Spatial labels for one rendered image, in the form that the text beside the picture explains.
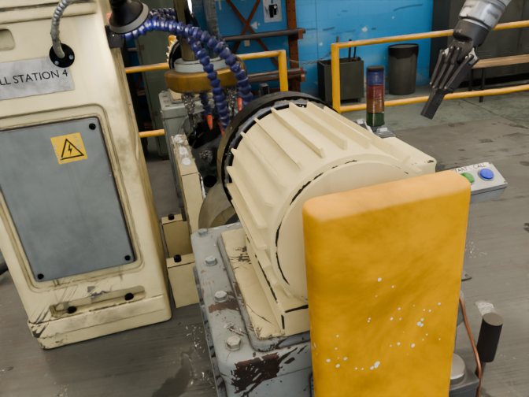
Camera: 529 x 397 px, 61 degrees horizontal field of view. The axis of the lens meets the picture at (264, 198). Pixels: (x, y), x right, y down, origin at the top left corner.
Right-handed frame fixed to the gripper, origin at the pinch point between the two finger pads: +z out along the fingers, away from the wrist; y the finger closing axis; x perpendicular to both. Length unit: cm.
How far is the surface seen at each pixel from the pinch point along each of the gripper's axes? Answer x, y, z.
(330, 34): 162, -483, -52
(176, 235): -45, -15, 61
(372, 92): 2.1, -33.8, 2.6
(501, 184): 7.6, 24.8, 10.3
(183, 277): -46, 8, 60
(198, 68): -58, 0, 14
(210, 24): -59, -2, 5
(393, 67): 244, -439, -46
